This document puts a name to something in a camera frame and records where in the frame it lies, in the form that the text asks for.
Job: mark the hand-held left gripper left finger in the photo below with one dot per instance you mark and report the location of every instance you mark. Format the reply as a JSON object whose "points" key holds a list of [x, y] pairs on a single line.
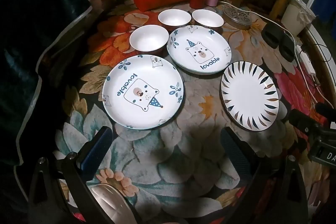
{"points": [[95, 153]]}

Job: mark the white bowl with red outside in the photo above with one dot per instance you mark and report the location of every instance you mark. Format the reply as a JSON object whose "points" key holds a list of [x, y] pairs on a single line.
{"points": [[207, 18], [174, 18], [149, 39]]}

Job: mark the floral tablecloth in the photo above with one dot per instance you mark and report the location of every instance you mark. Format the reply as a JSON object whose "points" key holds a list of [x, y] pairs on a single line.
{"points": [[199, 103]]}

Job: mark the black round foam pad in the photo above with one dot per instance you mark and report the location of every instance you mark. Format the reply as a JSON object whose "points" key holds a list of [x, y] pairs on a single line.
{"points": [[287, 49], [271, 35]]}

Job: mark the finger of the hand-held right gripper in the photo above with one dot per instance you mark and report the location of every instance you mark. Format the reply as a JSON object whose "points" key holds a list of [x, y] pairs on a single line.
{"points": [[325, 111], [305, 121]]}

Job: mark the white bear print plate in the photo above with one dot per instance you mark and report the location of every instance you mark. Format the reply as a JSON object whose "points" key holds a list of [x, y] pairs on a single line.
{"points": [[136, 108], [204, 43]]}

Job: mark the shiny metal object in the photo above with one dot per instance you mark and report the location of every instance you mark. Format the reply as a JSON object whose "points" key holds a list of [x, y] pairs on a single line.
{"points": [[110, 203]]}

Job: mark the white power strip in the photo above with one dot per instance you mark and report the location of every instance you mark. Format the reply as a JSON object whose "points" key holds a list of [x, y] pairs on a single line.
{"points": [[307, 61]]}

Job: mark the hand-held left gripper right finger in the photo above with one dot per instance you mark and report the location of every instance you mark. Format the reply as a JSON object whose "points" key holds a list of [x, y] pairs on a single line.
{"points": [[235, 154]]}

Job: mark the white bucket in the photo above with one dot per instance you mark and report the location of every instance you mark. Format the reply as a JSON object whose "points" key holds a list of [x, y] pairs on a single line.
{"points": [[296, 15]]}

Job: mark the round metal tin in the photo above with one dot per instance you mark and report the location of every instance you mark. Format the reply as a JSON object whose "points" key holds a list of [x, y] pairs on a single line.
{"points": [[236, 16]]}

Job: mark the white plate with striped rim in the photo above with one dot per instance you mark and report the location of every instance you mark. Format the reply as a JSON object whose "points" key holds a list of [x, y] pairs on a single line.
{"points": [[248, 98]]}

